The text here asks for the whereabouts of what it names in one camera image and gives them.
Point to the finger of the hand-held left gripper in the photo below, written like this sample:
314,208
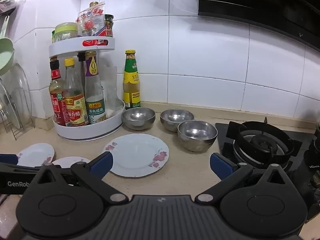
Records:
8,159

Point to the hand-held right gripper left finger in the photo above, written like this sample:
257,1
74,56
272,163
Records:
101,163

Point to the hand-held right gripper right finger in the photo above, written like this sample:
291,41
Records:
221,165

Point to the white floral plate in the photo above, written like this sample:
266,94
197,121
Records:
135,155
33,155
67,162

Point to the stainless steel bowl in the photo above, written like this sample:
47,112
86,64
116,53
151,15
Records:
197,131
138,120
197,148
176,120

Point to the white two-tier spice rack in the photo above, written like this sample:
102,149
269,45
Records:
77,133

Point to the black burner grate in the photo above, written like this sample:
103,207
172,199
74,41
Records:
260,142

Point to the purple label sauce bottle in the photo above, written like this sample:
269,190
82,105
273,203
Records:
93,107

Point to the yellow cap vinegar bottle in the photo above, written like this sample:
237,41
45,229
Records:
75,110

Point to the glass pot lid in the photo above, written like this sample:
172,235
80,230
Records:
18,97

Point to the red cap sauce bottle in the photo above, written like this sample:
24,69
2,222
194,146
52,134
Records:
56,100

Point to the black gas stove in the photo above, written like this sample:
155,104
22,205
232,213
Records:
300,170

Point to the clear plastic bag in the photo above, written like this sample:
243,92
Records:
110,85

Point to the yellow green sauce bottle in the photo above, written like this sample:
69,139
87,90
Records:
131,80

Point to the light green plastic scoop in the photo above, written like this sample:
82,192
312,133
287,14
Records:
6,55

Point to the red packet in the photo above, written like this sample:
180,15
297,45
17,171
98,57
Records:
95,42

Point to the dark jar red label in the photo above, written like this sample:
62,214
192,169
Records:
109,27

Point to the green lid glass jar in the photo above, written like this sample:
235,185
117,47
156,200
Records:
66,31

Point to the clear plastic spice packet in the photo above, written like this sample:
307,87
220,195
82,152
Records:
90,22

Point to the gold lid jar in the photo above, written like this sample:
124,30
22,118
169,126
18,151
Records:
94,4

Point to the black range hood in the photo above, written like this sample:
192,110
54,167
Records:
262,0

